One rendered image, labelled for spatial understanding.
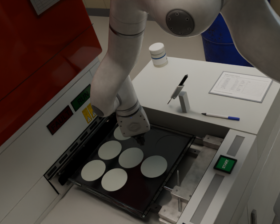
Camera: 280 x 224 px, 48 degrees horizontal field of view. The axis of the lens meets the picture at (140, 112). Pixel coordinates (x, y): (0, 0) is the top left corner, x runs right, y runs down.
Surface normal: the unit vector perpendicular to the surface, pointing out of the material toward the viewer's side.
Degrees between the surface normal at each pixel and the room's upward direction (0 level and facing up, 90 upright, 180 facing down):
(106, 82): 54
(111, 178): 0
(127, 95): 91
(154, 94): 0
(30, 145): 90
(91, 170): 0
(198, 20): 93
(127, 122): 89
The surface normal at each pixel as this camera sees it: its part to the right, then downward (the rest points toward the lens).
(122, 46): -0.17, 0.83
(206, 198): -0.27, -0.72
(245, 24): -0.80, -0.09
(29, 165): 0.80, 0.21
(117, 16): -0.56, 0.66
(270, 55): -0.25, 0.50
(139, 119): 0.18, 0.59
